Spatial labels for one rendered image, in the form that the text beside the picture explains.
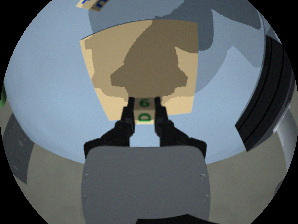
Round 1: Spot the tan flat mat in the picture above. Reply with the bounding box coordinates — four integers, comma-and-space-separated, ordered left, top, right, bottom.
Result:
80, 19, 198, 121

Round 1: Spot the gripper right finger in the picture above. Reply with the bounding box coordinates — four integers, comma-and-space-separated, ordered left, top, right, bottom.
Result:
154, 97, 207, 159

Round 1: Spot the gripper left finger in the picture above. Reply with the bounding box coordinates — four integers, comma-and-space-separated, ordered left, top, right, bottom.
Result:
84, 97, 135, 159

